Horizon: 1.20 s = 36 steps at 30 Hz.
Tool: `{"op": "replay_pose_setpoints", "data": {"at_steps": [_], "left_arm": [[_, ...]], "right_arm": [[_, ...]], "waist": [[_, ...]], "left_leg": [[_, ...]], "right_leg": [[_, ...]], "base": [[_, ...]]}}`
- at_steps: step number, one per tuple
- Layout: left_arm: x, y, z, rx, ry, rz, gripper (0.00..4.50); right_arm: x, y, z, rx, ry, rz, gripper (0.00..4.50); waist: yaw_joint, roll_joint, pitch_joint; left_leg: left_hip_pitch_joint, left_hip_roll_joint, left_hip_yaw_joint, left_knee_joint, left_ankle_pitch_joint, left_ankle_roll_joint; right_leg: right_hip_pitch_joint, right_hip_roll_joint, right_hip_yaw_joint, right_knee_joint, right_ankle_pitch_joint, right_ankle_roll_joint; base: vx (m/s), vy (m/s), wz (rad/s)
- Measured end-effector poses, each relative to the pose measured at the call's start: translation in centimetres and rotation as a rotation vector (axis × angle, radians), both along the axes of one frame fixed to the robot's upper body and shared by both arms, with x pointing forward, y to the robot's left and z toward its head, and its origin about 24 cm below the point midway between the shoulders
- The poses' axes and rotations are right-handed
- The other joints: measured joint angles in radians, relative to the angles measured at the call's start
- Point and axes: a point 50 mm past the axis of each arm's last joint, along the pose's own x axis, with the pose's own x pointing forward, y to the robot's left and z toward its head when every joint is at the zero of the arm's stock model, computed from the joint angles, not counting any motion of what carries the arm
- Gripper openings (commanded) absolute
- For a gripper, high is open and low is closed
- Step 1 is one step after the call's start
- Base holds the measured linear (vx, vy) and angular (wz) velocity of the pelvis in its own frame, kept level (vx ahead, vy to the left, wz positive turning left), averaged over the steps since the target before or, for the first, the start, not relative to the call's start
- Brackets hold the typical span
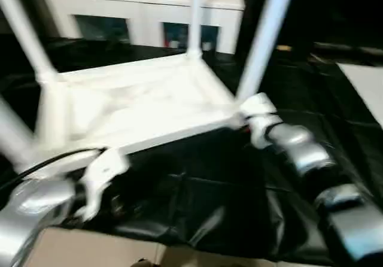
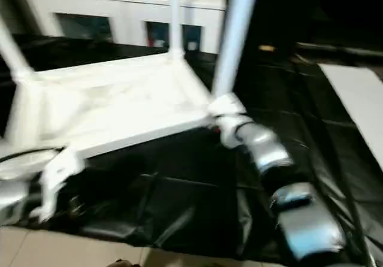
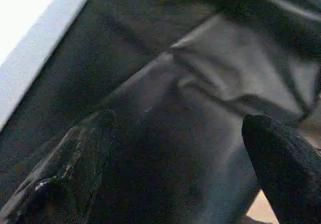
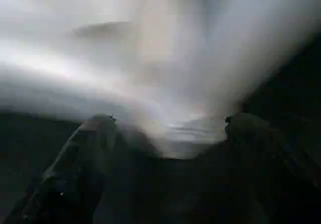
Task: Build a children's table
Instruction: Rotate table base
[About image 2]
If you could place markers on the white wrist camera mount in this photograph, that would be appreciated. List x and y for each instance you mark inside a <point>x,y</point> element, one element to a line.
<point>57,168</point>
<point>227,105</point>

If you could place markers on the black robot left foot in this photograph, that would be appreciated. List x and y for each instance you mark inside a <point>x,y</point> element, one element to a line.
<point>122,263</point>

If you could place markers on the small yellow tag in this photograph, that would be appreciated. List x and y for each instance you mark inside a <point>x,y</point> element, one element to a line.
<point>266,48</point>

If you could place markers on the white board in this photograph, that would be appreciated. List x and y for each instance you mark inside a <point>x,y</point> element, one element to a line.
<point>359,99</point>

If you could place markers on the black mat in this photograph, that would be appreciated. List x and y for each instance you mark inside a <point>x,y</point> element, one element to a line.
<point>179,174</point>

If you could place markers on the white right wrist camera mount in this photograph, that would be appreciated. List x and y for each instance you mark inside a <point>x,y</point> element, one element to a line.
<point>227,105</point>

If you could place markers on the white cabinet with glass doors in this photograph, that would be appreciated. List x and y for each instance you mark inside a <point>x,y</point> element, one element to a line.
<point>119,6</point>

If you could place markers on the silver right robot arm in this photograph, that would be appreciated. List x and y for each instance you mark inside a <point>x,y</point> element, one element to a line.
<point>269,150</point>

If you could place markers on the white plastic table top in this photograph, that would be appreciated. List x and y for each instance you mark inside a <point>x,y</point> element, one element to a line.
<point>104,105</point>

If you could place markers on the black bar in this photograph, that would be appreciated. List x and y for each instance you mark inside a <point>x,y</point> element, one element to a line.
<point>344,50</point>

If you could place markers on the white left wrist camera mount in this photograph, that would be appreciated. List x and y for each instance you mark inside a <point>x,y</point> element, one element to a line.
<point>57,168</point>

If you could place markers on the grey curtain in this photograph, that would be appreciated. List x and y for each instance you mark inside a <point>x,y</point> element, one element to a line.
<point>15,3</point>

